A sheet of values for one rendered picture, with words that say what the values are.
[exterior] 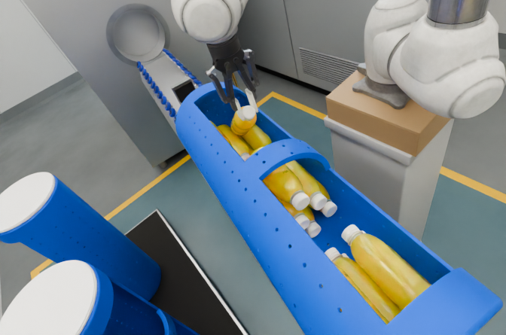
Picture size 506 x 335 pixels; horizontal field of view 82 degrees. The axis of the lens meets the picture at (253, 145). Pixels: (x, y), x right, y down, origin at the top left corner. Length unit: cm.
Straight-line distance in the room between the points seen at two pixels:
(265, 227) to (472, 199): 170
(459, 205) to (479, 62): 147
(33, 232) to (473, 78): 141
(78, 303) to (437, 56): 102
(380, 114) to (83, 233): 124
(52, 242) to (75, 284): 46
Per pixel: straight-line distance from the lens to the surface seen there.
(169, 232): 209
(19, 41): 527
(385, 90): 96
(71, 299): 99
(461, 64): 71
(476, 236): 203
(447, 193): 214
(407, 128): 90
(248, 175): 66
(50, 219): 138
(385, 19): 85
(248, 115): 82
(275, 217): 59
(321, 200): 72
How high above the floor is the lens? 171
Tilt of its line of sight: 43 degrees down
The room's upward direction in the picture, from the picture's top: 21 degrees counter-clockwise
